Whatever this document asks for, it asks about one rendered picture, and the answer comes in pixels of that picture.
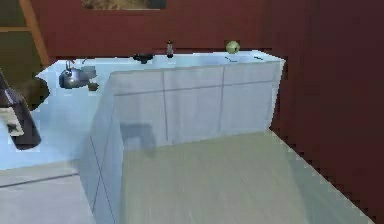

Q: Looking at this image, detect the black pan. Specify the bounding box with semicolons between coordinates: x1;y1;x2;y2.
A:
132;52;155;65

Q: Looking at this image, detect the window with wooden frame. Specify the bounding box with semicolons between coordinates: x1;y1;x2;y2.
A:
0;0;52;88

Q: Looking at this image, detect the white kitchen counter cabinet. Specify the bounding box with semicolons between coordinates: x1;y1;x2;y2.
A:
0;49;287;224

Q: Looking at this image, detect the green round lettuce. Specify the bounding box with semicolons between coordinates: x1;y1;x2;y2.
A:
225;40;241;55

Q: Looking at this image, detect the framed wall picture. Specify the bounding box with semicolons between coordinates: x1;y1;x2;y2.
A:
80;0;168;11

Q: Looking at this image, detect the dark brown round bread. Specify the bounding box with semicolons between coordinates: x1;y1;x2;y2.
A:
13;77;51;112

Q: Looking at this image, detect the dark wine bottle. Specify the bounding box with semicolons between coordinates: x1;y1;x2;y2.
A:
0;69;43;151

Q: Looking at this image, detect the grey metal kettle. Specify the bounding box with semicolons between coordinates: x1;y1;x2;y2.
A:
58;60;98;90

